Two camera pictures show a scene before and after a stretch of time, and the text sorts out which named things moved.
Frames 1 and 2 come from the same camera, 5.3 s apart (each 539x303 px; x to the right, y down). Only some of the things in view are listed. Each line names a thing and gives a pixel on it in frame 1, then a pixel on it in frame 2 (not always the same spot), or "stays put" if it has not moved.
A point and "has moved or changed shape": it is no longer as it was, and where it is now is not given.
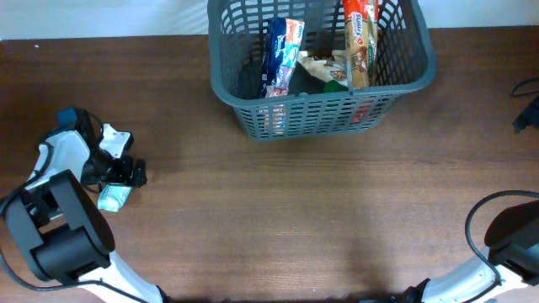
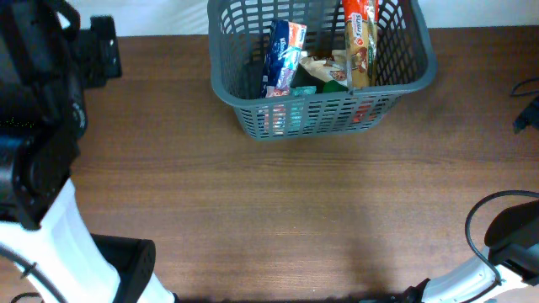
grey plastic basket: (236, 34) stays put
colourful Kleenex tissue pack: (281, 43) has moved or changed shape
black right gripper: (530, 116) stays put
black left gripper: (120, 173) to (101, 54)
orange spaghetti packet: (360, 42) stays put
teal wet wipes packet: (112, 196) to (296, 108)
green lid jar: (332, 86) stays put
